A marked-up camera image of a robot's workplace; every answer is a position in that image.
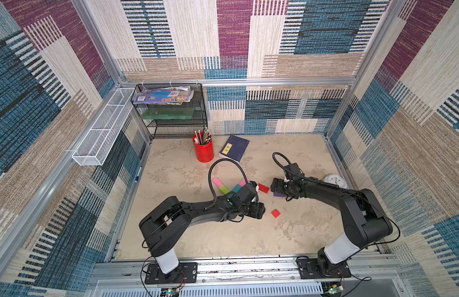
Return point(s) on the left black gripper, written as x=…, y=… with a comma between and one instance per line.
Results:
x=259, y=211

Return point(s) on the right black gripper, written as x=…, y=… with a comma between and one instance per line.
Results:
x=278, y=185

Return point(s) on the teal long block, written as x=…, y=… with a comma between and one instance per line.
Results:
x=236, y=188

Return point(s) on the purple block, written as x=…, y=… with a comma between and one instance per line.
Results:
x=276, y=194

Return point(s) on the red long block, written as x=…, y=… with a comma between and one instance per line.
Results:
x=263, y=188

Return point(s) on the light green long block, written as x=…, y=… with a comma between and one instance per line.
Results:
x=224, y=189

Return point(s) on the pink long block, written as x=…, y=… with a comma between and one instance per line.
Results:
x=217, y=182

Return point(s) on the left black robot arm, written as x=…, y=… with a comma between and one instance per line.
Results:
x=163, y=226

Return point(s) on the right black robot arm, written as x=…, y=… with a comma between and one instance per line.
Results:
x=364, y=221

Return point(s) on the small red cube block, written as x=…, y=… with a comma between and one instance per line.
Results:
x=275, y=213

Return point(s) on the dark blue notebook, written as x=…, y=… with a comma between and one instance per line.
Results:
x=234, y=148

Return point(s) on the red ribbed pencil cup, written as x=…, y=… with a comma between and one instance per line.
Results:
x=204, y=152

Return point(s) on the pencils in cup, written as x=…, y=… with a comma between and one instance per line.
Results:
x=202, y=137

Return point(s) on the green folder in rack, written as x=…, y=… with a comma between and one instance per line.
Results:
x=168, y=114

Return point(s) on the black mesh shelf rack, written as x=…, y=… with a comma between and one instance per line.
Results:
x=166, y=120

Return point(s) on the colourful magazine on rack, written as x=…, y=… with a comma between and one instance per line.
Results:
x=163, y=96

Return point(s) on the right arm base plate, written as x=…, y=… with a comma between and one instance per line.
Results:
x=312, y=268

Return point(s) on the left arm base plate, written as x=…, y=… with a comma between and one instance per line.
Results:
x=185, y=273

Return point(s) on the blue pen by wall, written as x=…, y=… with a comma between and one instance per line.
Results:
x=138, y=175

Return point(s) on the white wire wall basket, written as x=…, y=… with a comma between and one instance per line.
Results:
x=100, y=138

